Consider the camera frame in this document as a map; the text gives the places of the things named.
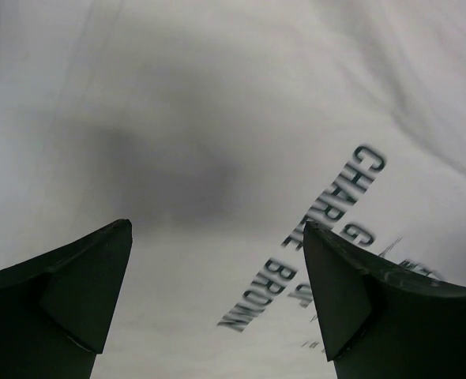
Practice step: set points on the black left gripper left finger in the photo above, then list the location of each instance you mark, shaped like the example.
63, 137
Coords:
56, 309

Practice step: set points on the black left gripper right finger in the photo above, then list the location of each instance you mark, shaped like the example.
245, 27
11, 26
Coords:
380, 320

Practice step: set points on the white green-sleeved Charlie Brown shirt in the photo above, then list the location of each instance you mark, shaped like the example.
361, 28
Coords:
216, 131

